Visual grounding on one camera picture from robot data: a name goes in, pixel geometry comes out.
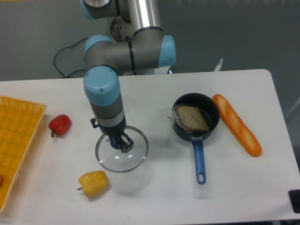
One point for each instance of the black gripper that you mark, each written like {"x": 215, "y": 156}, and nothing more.
{"x": 124, "y": 142}

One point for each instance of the glass pot lid blue knob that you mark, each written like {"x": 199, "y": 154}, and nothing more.
{"x": 111, "y": 158}

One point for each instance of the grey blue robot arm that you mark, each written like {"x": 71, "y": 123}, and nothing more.
{"x": 147, "y": 47}

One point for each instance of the yellow bell pepper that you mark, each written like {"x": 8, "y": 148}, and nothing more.
{"x": 92, "y": 183}

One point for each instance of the wrapped bread slice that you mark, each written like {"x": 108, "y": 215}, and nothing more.
{"x": 189, "y": 118}

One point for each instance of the red bell pepper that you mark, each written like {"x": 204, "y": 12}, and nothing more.
{"x": 59, "y": 125}

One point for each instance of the yellow wicker basket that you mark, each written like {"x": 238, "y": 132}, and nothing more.
{"x": 19, "y": 121}

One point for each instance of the orange baguette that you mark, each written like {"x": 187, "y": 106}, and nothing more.
{"x": 237, "y": 127}

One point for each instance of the black box at table edge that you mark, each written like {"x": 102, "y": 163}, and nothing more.
{"x": 294, "y": 196}

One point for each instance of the dark pot blue handle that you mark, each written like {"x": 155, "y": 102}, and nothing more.
{"x": 211, "y": 114}

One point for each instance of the white table leg bracket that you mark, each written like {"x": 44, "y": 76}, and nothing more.
{"x": 218, "y": 66}

